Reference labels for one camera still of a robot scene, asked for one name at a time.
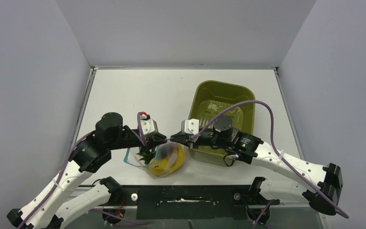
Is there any yellow toy pear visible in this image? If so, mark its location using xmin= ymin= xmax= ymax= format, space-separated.
xmin=147 ymin=142 xmax=186 ymax=177

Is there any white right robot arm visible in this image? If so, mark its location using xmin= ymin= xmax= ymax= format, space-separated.
xmin=171 ymin=115 xmax=343 ymax=216

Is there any clear zip top bag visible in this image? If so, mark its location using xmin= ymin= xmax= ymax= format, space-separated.
xmin=123 ymin=141 xmax=189 ymax=178

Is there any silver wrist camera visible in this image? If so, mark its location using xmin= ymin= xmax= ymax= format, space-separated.
xmin=137 ymin=112 xmax=158 ymax=139
xmin=181 ymin=119 xmax=199 ymax=135

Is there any orange toy pineapple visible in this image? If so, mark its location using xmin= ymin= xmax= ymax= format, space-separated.
xmin=136 ymin=148 xmax=156 ymax=165

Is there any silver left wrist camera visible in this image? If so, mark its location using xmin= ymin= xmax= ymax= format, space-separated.
xmin=137 ymin=112 xmax=158 ymax=139

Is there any olive green plastic basket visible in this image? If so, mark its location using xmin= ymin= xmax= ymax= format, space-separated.
xmin=189 ymin=81 xmax=255 ymax=167

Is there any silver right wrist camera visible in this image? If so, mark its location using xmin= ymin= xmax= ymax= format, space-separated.
xmin=181 ymin=119 xmax=199 ymax=135

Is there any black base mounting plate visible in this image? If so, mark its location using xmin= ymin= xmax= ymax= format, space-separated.
xmin=102 ymin=185 xmax=269 ymax=220

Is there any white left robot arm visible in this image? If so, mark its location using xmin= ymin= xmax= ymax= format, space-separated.
xmin=7 ymin=112 xmax=167 ymax=229

